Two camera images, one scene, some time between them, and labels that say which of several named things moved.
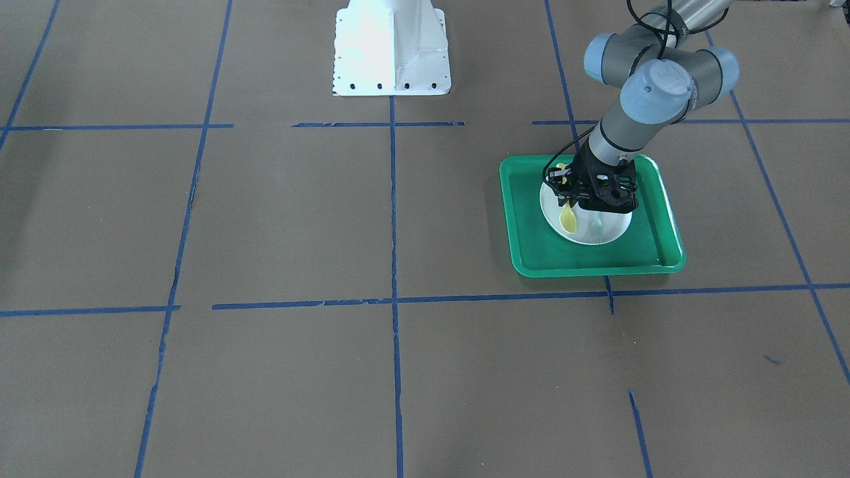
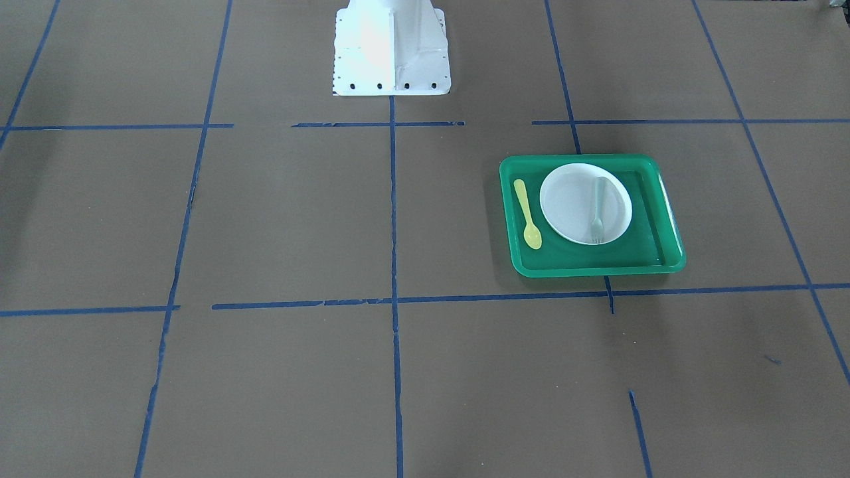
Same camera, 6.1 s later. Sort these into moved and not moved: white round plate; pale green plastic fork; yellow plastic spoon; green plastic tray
Moved: yellow plastic spoon
Not moved: white round plate; green plastic tray; pale green plastic fork
